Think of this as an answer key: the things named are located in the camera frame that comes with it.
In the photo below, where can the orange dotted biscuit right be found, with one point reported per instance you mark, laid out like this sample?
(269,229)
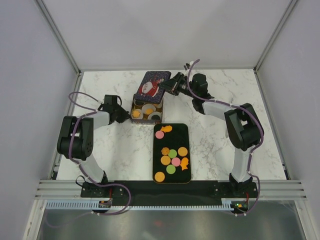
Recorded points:
(182,151)

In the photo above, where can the green sandwich cookie upper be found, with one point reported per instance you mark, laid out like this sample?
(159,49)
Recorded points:
(172,154)

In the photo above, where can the orange dotted biscuit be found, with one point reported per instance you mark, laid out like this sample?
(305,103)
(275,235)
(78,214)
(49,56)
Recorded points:
(182,151)
(165,160)
(159,177)

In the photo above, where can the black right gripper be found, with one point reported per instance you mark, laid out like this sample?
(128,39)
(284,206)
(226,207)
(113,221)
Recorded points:
(171,85)

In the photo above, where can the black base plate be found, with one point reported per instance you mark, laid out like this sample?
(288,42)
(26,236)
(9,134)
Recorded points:
(196,192)

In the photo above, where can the orange fish cookie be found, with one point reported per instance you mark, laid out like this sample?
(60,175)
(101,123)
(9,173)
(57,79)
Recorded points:
(184,163)
(166,129)

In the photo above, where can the white slotted cable duct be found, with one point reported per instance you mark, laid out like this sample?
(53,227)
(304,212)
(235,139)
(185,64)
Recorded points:
(96,205)

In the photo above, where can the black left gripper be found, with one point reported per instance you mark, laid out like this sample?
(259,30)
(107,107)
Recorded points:
(125,115)

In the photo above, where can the orange dotted biscuit middle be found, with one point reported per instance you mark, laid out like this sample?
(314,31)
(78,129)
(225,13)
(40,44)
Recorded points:
(165,160)

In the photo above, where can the green sandwich cookie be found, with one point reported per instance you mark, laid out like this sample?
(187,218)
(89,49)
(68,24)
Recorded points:
(172,154)
(170,169)

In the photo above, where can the black sandwich cookie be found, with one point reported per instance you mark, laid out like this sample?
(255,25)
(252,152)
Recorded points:
(156,117)
(139,103)

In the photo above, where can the pink sandwich cookie lower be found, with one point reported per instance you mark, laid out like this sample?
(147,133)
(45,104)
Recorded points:
(175,161)

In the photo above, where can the orange fish cookie lower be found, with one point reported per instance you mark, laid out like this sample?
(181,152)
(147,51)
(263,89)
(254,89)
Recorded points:
(184,163)

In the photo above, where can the square cookie tin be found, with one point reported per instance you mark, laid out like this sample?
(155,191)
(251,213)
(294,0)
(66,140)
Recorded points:
(144,121)

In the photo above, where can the pink sandwich cookie top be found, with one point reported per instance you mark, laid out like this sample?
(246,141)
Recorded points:
(159,134)

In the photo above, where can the orange fish cookie top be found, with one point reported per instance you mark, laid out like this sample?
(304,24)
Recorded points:
(166,129)

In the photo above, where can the black rectangular tray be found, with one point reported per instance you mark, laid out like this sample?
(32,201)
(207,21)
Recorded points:
(178,137)

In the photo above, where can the aluminium frame post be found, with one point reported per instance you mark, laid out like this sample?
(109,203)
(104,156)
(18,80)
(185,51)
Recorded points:
(275,34)
(57,34)

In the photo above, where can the aluminium frame left post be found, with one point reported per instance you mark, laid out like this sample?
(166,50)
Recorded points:
(57,34)

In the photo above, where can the pink sandwich cookie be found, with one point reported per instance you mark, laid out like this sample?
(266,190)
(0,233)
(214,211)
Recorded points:
(159,134)
(175,161)

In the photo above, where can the aluminium front rail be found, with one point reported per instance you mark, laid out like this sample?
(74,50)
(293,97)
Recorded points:
(270,190)

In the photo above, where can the green sandwich cookie lower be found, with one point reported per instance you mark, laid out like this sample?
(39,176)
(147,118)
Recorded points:
(170,169)

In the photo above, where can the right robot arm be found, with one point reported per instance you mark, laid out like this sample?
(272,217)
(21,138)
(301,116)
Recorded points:
(243,127)

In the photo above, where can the aluminium frame right post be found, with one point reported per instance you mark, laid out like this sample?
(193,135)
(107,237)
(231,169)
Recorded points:
(275,34)

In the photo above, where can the white paper cup right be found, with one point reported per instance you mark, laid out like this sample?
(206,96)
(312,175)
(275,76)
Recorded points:
(159,107)

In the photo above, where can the white paper cup bottom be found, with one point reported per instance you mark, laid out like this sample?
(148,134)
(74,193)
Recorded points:
(155,113)

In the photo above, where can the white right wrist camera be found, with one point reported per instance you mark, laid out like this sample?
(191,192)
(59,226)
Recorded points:
(188,65)

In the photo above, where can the orange swirl cookie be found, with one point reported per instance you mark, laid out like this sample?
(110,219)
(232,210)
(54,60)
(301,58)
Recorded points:
(136,114)
(165,151)

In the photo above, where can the white paper cup left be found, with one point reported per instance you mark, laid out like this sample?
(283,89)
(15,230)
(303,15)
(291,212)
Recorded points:
(141,116)

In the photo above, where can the gold tin lid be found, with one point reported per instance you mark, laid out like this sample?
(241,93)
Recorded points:
(149,90)

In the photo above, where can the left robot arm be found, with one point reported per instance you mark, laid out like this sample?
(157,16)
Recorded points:
(76,136)

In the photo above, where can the white paper cup top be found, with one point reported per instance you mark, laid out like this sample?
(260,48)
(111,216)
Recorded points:
(135,104)

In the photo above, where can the orange dotted biscuit bottom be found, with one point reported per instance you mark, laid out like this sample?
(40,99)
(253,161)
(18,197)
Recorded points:
(159,177)

